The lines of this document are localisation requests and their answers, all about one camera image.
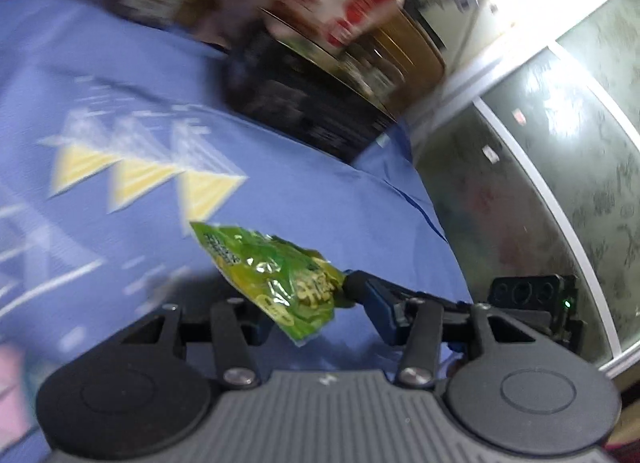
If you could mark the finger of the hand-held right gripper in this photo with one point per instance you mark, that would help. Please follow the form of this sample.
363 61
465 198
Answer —
356 288

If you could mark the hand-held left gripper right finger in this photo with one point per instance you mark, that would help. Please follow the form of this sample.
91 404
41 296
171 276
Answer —
385 318

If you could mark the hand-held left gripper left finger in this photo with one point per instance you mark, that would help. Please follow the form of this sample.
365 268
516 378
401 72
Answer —
235 343

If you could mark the green snack packet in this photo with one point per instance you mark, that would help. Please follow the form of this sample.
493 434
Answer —
265 278

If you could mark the dark rectangular box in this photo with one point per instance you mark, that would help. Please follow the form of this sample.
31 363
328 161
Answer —
300 98

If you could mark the glass sliding door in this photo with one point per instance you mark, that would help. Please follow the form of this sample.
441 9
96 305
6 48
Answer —
550 168

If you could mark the brown rounded board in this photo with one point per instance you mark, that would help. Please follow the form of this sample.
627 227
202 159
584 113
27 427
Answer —
420 58

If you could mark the blue printed blanket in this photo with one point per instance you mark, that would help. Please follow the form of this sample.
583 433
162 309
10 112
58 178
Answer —
125 93

